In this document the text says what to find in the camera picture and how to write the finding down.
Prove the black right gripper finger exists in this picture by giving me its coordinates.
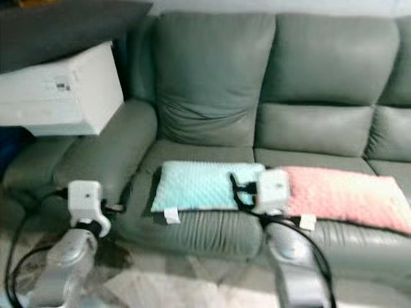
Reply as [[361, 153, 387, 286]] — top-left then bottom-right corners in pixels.
[[229, 172, 246, 210]]

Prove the teal dotted pillow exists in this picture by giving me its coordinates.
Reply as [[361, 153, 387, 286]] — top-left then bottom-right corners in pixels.
[[151, 160, 267, 225]]

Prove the pink dotted pillow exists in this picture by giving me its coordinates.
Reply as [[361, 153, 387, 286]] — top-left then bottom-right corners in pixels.
[[279, 166, 411, 235]]

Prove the grey-green leather sofa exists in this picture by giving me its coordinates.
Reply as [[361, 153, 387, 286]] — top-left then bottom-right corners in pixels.
[[0, 12, 411, 286]]

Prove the white box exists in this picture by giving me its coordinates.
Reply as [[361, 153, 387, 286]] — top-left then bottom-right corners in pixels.
[[0, 40, 125, 137]]

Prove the blue hard-shell suitcase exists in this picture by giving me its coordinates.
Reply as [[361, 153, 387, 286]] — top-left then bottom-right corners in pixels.
[[0, 125, 20, 174]]

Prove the dark grey cushion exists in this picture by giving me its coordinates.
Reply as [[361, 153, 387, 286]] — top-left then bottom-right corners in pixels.
[[0, 0, 155, 74]]

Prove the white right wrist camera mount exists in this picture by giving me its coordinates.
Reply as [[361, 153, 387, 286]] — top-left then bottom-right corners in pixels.
[[254, 168, 291, 216]]

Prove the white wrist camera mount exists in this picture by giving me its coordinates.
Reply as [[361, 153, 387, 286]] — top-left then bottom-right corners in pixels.
[[67, 180, 109, 237], [254, 168, 291, 216]]

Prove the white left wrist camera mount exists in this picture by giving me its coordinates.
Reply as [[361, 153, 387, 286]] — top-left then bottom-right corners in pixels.
[[67, 180, 109, 237]]

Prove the short black left arm cable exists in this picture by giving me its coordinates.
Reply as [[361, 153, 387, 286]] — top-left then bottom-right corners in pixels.
[[13, 247, 52, 293]]

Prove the long black left arm cable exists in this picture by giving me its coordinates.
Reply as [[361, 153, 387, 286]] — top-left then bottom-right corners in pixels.
[[3, 188, 70, 307]]

